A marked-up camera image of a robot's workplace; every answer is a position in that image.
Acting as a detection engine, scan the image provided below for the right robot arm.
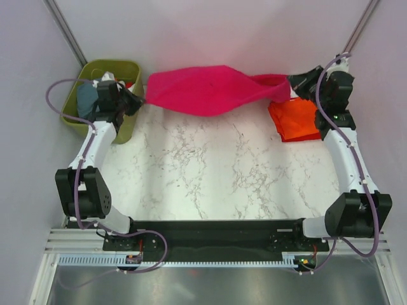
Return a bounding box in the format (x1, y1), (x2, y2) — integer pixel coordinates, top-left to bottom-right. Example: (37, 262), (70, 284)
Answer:
(287, 66), (392, 250)

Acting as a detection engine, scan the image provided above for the grey blue t shirt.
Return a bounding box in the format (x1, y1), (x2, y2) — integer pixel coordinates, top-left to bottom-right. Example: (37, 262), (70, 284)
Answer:
(76, 83), (98, 119)

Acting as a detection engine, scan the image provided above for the olive green plastic bin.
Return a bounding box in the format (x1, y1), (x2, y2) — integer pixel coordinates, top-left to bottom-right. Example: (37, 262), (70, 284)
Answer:
(61, 59), (144, 144)

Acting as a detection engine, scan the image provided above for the right aluminium frame post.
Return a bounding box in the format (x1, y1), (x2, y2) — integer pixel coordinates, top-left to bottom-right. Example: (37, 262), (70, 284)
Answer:
(342, 0), (382, 53)

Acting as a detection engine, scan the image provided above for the white orange t shirt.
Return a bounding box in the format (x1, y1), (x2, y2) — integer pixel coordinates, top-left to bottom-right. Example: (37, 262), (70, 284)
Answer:
(115, 78), (135, 92)

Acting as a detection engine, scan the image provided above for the left aluminium frame post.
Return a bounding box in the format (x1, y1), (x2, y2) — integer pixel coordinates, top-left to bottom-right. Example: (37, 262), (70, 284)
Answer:
(43, 0), (87, 67)

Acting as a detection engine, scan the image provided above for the aluminium rail profile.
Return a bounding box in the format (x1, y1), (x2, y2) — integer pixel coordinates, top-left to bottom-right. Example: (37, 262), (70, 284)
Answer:
(45, 229), (390, 255)

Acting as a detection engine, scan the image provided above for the aluminium frame post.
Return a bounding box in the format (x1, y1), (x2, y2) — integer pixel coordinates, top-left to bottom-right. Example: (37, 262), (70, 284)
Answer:
(43, 0), (87, 67)
(342, 0), (382, 53)

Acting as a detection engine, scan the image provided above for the magenta t shirt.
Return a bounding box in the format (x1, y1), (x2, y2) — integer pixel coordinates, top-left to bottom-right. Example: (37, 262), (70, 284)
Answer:
(146, 65), (291, 117)

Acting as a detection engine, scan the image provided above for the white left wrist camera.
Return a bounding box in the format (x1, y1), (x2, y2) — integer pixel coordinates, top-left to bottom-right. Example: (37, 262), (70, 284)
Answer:
(92, 71), (116, 88)

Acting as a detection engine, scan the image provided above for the white slotted cable duct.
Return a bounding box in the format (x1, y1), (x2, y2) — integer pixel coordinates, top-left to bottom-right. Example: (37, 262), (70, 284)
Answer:
(58, 254), (299, 268)

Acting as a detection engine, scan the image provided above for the folded red t shirt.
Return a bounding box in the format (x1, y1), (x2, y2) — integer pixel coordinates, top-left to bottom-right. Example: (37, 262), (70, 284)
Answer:
(280, 133), (321, 142)

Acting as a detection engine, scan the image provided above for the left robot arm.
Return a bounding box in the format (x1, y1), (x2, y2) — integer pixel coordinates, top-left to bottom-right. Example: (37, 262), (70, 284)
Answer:
(55, 79), (145, 250)

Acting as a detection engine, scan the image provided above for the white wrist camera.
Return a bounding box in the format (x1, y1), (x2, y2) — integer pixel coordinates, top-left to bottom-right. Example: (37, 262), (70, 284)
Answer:
(92, 71), (116, 88)
(329, 52), (351, 73)

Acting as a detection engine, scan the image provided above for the folded orange t shirt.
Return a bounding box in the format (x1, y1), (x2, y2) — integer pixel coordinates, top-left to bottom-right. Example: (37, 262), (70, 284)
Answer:
(268, 97), (319, 137)

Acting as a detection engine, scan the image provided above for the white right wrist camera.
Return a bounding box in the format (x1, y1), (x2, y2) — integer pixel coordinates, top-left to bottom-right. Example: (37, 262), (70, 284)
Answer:
(329, 52), (351, 73)

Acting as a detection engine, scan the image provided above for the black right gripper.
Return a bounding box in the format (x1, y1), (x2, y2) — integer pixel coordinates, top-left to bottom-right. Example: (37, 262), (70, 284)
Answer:
(287, 65), (330, 109)

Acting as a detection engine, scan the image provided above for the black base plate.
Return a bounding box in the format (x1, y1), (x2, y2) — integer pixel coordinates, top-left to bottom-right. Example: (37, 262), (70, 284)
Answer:
(103, 219), (329, 263)

